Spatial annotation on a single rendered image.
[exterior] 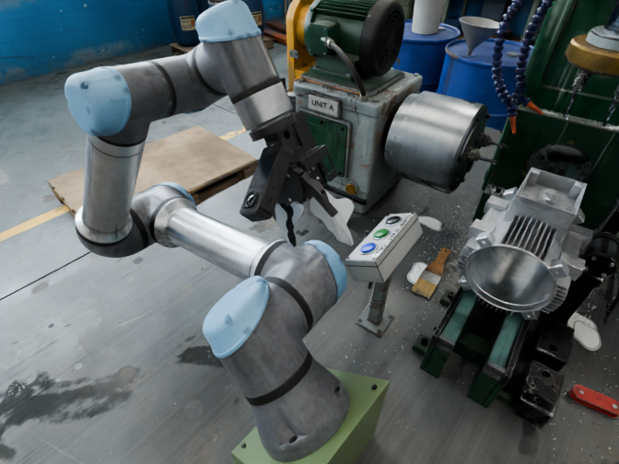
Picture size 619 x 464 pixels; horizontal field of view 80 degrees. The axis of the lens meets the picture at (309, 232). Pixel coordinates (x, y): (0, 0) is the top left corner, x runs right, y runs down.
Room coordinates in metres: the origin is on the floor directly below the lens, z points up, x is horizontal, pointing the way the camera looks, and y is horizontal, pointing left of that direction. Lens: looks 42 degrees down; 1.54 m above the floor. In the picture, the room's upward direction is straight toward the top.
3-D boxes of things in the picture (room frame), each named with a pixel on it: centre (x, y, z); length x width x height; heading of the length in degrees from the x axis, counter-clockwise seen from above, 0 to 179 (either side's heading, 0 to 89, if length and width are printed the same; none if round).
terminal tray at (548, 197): (0.57, -0.46, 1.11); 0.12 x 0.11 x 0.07; 143
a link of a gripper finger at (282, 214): (0.48, 0.03, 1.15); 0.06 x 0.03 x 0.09; 143
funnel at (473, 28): (2.38, -0.99, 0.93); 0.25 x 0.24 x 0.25; 138
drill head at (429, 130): (0.98, -0.32, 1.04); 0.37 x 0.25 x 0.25; 53
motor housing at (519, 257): (0.54, -0.43, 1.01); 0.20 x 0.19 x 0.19; 143
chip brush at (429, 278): (0.67, -0.34, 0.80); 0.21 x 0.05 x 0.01; 145
